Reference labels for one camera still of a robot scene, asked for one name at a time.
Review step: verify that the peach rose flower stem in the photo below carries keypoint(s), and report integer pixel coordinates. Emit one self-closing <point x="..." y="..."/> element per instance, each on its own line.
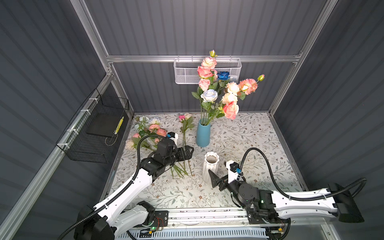
<point x="248" y="86"/>

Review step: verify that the pink coral rose stem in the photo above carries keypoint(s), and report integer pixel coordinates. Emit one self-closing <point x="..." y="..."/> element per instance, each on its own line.
<point x="229" y="111"/>

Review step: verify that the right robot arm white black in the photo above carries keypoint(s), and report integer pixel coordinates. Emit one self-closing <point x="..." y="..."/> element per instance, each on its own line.
<point x="268" y="206"/>

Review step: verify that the white ribbed ceramic vase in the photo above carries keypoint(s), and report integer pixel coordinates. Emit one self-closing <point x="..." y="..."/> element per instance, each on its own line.
<point x="211" y="162"/>

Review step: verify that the white wire mesh basket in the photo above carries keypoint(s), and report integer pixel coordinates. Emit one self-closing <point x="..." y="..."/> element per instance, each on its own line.
<point x="186" y="69"/>

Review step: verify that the blue ceramic vase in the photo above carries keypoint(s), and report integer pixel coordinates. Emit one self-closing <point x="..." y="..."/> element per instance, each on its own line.
<point x="203" y="134"/>

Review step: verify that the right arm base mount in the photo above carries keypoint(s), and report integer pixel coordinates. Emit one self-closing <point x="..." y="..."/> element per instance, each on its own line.
<point x="265" y="217"/>

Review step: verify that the pink carnation flower stem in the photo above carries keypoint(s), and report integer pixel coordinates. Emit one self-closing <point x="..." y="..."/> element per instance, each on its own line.
<point x="210" y="62"/>

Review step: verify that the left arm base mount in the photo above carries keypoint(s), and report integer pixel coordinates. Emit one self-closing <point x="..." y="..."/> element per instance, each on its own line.
<point x="157" y="219"/>

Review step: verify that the large pink rose stem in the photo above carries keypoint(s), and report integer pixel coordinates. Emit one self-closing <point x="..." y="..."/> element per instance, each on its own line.
<point x="206" y="77"/>

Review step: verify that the small pale pink rose stem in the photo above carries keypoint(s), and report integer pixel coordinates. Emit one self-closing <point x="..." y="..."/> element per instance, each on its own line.
<point x="204" y="105"/>

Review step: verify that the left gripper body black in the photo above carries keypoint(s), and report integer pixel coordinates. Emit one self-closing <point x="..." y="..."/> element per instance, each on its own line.
<point x="173" y="159"/>

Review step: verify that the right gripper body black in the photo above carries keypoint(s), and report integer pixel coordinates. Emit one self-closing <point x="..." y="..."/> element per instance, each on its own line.
<point x="233" y="187"/>

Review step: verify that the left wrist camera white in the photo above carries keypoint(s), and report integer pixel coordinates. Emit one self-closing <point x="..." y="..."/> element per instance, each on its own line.
<point x="173" y="136"/>

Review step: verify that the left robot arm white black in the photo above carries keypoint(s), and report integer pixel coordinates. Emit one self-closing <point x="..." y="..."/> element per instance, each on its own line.
<point x="108" y="219"/>

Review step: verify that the floral patterned table mat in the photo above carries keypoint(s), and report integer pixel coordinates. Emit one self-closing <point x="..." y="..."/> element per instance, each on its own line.
<point x="251" y="136"/>

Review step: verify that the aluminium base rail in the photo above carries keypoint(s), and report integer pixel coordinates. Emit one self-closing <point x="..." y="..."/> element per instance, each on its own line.
<point x="233" y="217"/>

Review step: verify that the blue artificial rose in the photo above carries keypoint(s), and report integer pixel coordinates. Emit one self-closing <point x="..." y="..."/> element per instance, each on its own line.
<point x="223" y="79"/>

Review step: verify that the white rose stem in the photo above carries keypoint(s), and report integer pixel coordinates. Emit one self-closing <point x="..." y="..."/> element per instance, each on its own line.
<point x="209" y="96"/>

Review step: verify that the white peony flower stem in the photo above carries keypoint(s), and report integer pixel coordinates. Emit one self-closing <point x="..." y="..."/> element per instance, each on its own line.
<point x="230" y="94"/>

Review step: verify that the black wire basket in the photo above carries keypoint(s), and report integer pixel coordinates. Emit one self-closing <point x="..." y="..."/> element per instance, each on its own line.
<point x="90" y="137"/>

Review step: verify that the pile of artificial flowers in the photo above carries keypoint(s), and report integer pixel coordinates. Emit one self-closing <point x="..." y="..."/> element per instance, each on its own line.
<point x="151" y="127"/>

